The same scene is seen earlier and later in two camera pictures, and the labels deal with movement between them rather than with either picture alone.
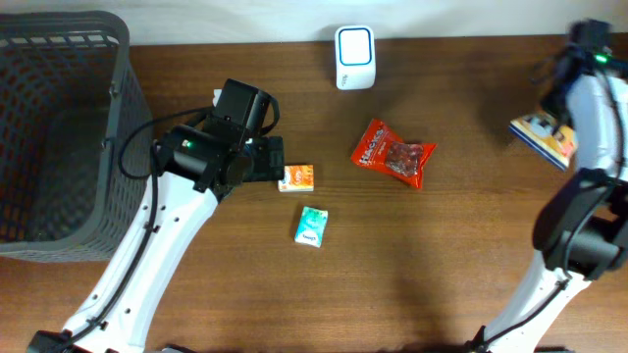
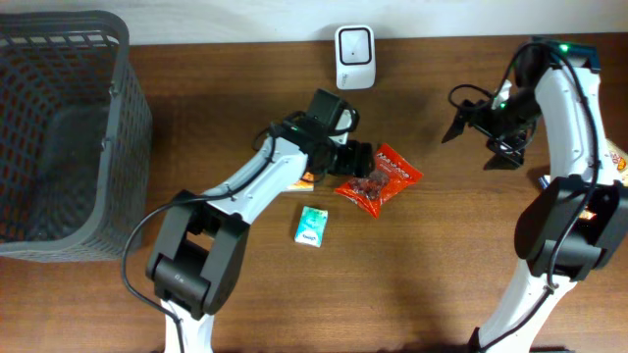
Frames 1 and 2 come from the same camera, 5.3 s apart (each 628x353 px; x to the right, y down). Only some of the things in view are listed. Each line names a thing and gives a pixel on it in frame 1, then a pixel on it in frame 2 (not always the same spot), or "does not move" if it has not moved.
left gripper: [270, 158] -> [356, 159]
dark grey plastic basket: [76, 138] does not move
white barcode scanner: [355, 57] does not move
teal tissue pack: [311, 226] does not move
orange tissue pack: [297, 178] does not move
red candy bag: [382, 147] -> [392, 172]
